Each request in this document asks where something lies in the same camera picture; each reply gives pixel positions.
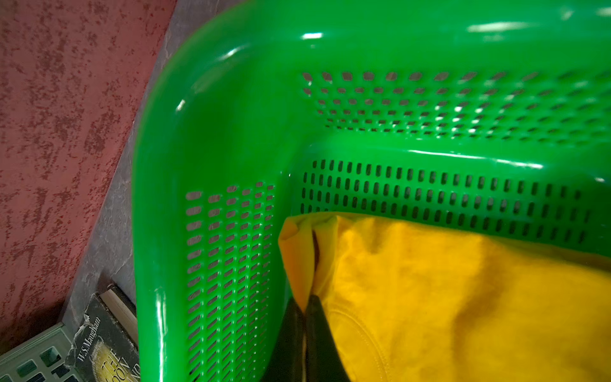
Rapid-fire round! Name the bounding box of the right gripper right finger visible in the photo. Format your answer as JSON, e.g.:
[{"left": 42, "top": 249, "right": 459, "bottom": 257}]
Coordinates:
[{"left": 305, "top": 295, "right": 350, "bottom": 382}]

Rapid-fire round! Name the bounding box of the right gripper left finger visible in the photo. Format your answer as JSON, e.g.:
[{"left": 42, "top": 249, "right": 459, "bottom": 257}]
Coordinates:
[{"left": 260, "top": 298, "right": 305, "bottom": 382}]

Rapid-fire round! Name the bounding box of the yellow t-shirt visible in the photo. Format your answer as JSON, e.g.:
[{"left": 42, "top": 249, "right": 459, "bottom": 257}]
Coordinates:
[{"left": 278, "top": 213, "right": 610, "bottom": 381}]

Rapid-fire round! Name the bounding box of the green plastic basket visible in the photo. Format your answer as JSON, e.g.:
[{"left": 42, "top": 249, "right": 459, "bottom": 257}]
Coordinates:
[{"left": 132, "top": 1, "right": 610, "bottom": 381}]

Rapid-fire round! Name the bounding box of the black paperback book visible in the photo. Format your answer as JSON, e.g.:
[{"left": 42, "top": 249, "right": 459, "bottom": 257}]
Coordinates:
[{"left": 66, "top": 285, "right": 141, "bottom": 381}]

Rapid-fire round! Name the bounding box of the mint green desk organizer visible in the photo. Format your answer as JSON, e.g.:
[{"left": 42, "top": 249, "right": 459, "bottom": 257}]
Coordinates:
[{"left": 0, "top": 323, "right": 82, "bottom": 382}]

